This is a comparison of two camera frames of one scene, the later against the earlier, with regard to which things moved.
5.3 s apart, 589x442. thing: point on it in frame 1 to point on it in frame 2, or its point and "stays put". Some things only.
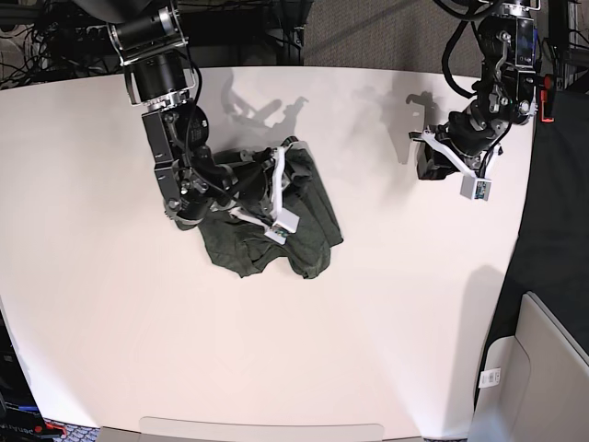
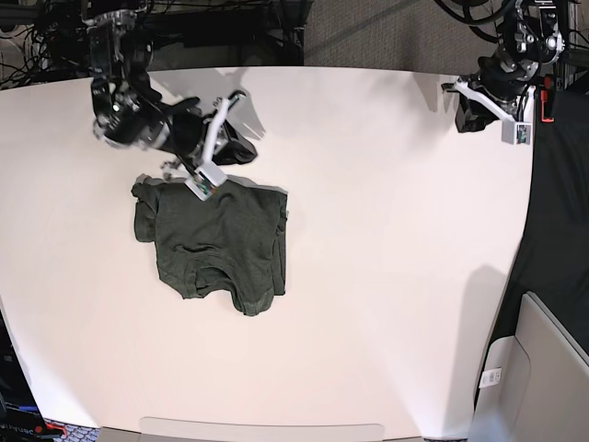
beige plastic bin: x=544 y=390 stays put
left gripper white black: x=282 y=222 to x=209 y=175
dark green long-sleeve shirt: x=237 y=240 to x=237 y=235
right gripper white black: x=435 y=161 to x=514 y=132
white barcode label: x=490 y=378 stays put
